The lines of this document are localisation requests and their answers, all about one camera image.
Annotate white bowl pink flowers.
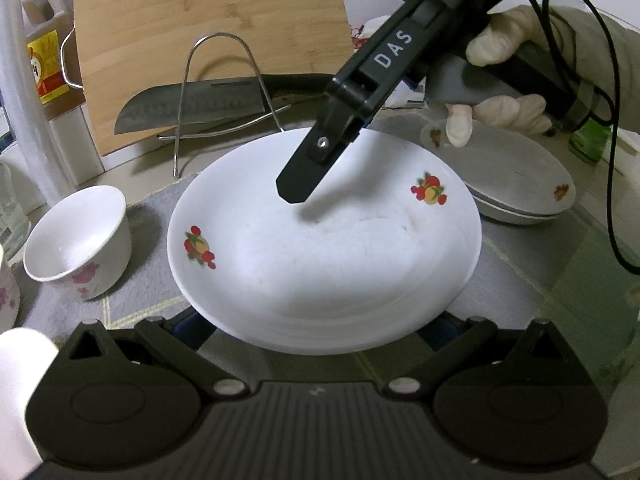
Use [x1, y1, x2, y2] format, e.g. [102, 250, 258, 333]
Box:
[0, 247, 21, 333]

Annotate right hand white glove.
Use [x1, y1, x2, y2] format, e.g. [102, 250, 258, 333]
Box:
[444, 4, 576, 149]

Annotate grey checked table mat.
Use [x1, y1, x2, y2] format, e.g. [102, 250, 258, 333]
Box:
[19, 109, 640, 411]

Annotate bamboo cutting board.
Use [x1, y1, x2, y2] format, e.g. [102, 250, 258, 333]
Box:
[74, 0, 352, 155]

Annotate white paper towel roll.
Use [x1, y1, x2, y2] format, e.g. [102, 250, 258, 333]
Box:
[1, 0, 76, 206]

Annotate cooking oil bottle yellow label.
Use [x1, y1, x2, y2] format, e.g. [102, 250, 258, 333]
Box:
[20, 0, 85, 120]

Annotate black cable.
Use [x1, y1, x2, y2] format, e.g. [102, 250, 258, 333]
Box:
[519, 0, 640, 276]

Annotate metal wire rack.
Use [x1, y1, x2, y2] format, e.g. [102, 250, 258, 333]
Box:
[149, 32, 284, 178]

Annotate kitchen knife black handle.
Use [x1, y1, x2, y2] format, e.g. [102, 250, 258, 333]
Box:
[114, 74, 332, 136]

